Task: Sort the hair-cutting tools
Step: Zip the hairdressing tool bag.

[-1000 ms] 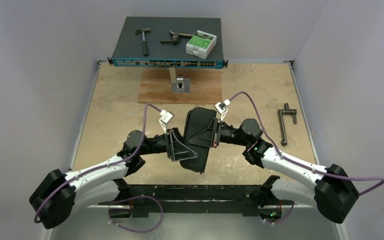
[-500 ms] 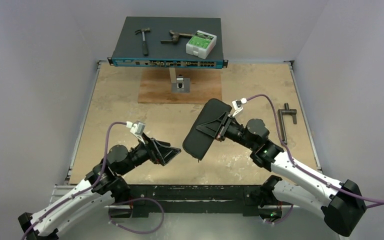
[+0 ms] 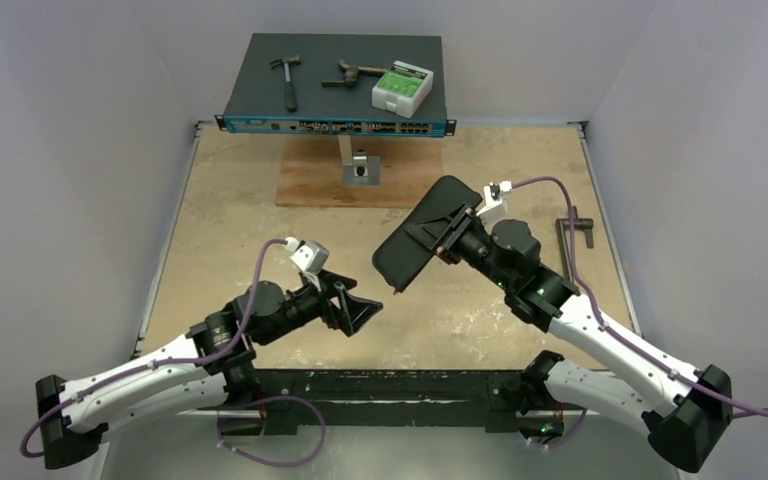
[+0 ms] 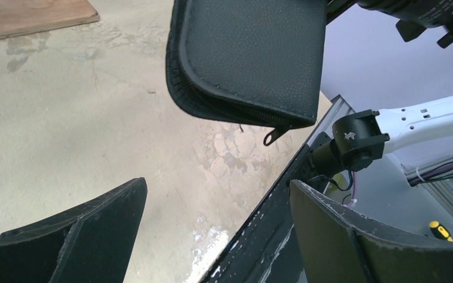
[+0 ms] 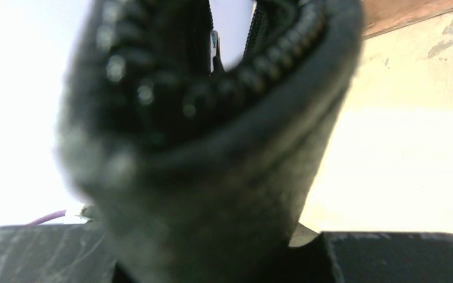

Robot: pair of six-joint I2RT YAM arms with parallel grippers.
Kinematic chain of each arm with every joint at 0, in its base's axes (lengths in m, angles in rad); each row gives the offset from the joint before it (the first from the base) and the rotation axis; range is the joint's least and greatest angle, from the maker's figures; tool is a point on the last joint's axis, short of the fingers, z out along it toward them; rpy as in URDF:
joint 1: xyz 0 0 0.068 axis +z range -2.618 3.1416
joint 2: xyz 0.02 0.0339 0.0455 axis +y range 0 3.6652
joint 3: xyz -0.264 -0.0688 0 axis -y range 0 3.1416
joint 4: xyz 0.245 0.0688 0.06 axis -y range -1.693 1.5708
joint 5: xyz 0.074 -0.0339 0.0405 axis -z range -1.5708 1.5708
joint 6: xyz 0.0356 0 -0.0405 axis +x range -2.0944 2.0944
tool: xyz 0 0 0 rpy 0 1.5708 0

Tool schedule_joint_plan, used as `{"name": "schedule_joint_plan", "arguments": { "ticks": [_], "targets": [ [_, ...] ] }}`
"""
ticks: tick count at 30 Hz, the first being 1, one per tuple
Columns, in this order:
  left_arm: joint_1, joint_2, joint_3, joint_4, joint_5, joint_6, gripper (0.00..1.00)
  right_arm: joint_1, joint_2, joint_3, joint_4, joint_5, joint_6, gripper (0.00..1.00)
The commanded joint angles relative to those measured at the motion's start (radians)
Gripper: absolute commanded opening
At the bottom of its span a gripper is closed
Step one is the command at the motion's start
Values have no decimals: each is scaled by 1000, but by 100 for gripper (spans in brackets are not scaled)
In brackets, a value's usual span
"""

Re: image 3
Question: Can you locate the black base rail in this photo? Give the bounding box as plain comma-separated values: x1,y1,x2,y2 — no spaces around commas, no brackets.
216,369,575,441

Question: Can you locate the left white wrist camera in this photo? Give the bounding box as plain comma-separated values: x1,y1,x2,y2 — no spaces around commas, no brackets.
284,237,330,292

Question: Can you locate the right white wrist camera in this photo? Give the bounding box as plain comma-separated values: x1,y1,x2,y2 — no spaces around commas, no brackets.
477,180,513,226

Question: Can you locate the network switch rack unit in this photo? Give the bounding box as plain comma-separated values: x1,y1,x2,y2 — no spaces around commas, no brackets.
215,33,457,138

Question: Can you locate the wooden board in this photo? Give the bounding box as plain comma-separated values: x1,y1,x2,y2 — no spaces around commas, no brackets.
275,135,443,208

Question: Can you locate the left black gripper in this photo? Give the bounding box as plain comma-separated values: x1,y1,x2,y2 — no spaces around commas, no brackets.
258,268,381,345

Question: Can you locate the rusty metal clamp tool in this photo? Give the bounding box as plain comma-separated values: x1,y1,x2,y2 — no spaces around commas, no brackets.
320,60,387,89

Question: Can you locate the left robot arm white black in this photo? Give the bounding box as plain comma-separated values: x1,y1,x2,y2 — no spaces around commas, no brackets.
35,271,383,470

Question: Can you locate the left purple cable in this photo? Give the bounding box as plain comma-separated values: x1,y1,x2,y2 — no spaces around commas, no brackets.
19,238,289,460

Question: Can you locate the white green plastic box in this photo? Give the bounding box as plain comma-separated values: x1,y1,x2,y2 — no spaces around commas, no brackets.
371,61,434,118

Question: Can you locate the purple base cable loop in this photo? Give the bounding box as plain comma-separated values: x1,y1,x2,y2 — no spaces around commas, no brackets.
216,395,327,469

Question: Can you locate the claw hammer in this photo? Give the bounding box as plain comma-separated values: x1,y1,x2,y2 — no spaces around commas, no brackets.
269,55,302,113

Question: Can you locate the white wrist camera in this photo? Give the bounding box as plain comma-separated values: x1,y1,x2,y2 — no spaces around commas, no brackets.
284,237,330,292
477,180,513,226

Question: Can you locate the metal stand bracket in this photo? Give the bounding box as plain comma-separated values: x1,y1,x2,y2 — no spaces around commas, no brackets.
337,135,381,186

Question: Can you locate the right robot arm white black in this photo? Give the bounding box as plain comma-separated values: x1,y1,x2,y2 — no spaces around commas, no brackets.
394,205,734,473

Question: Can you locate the dark metal clamp bar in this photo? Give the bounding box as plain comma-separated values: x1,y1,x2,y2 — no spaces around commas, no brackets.
555,205,595,282

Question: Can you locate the black zippered tool case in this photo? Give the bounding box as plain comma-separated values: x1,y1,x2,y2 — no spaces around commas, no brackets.
372,175,482,294

